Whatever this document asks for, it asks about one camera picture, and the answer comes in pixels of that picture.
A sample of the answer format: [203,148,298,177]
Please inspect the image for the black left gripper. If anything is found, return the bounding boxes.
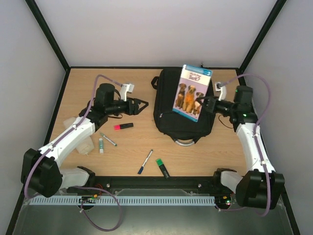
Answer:
[107,97,150,116]

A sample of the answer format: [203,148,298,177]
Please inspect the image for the purple dog picture book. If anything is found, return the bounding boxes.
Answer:
[172,65,213,122]

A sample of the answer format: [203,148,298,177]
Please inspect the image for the black student backpack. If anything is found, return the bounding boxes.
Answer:
[151,65,215,147]

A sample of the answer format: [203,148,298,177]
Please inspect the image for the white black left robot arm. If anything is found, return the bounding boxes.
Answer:
[21,83,149,199]

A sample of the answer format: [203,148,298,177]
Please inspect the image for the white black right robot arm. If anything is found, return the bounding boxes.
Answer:
[197,82,285,212]

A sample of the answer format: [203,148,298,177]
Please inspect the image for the pink black highlighter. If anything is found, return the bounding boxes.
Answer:
[113,123,134,130]

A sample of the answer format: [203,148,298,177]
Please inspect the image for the green black highlighter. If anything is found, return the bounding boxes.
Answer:
[156,159,170,179]

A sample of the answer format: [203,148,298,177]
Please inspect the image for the white green glue stick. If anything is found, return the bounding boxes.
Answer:
[99,138,104,154]

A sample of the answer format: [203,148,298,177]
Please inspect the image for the blue capped white marker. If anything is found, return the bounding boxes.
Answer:
[138,149,153,175]

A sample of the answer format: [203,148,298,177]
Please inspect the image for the beige fabric pencil roll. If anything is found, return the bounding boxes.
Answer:
[63,117,94,155]

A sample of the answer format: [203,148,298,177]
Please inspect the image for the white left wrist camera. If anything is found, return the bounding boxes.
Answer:
[120,83,134,101]

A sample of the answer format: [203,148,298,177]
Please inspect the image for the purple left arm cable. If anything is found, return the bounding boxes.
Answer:
[23,74,125,232]

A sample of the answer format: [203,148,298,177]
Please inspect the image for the black aluminium frame rail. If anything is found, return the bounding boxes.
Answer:
[24,175,283,194]

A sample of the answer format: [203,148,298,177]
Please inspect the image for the light blue slotted cable duct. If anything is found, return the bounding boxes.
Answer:
[29,195,216,206]

